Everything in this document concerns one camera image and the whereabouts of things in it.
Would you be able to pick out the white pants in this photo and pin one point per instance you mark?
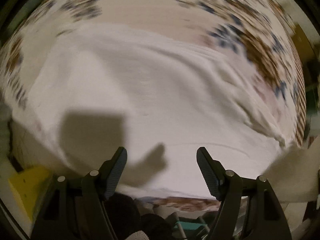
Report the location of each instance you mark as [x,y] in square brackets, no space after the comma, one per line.
[103,86]

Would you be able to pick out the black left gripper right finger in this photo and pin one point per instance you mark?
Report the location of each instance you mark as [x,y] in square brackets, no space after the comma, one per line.
[212,171]

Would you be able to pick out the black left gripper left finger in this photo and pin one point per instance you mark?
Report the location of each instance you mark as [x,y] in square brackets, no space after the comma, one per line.
[110,172]

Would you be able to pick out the teal drying rack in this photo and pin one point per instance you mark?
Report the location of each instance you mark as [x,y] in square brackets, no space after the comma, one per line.
[187,228]

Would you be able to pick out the yellow box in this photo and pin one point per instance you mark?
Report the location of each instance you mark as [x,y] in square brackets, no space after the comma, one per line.
[29,188]

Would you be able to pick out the floral bed blanket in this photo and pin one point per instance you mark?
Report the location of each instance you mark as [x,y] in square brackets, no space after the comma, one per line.
[247,30]

